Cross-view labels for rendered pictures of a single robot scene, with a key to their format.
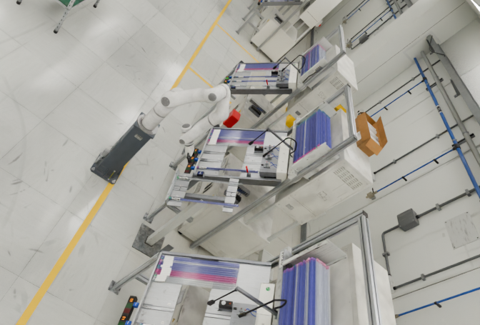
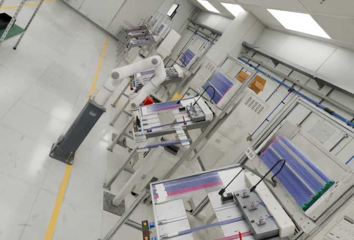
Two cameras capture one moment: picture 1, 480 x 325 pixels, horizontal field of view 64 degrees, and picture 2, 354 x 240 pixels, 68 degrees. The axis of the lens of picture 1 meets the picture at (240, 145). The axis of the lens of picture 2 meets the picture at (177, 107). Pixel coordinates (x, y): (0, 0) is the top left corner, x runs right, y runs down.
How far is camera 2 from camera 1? 1.05 m
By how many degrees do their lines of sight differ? 20
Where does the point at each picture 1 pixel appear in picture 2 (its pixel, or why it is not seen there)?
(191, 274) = (184, 189)
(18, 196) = not seen: outside the picture
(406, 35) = (230, 44)
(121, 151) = (77, 131)
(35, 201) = (10, 184)
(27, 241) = (13, 218)
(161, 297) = (169, 212)
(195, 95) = (138, 65)
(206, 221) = (155, 174)
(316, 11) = (166, 46)
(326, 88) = (203, 72)
